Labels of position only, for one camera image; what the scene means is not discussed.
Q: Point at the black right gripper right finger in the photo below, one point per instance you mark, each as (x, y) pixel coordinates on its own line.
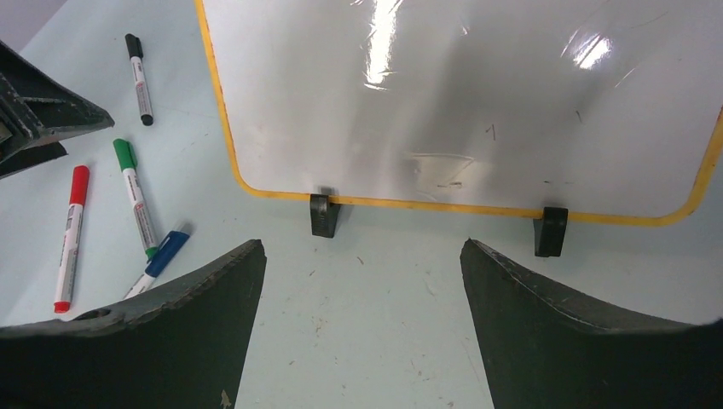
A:
(547, 345)

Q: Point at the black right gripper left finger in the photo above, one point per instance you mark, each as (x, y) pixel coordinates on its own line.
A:
(182, 344)

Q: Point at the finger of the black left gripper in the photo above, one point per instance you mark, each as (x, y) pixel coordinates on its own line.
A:
(31, 157)
(36, 110)

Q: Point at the green marker pen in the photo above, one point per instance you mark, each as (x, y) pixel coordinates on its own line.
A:
(126, 157)

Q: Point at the yellow framed whiteboard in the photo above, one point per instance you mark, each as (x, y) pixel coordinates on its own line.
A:
(609, 109)

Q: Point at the right whiteboard black foot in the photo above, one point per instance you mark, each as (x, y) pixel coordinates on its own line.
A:
(550, 231)

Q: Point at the whiteboard black foot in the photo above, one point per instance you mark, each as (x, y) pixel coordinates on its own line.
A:
(323, 215)
(550, 231)

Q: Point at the left whiteboard black foot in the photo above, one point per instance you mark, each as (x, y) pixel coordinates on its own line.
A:
(323, 215)

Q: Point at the red marker pen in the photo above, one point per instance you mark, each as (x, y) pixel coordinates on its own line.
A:
(70, 247)

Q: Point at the blue marker pen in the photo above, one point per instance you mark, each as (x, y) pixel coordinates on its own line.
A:
(169, 246)

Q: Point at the black marker pen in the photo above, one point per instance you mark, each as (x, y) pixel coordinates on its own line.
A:
(134, 48)

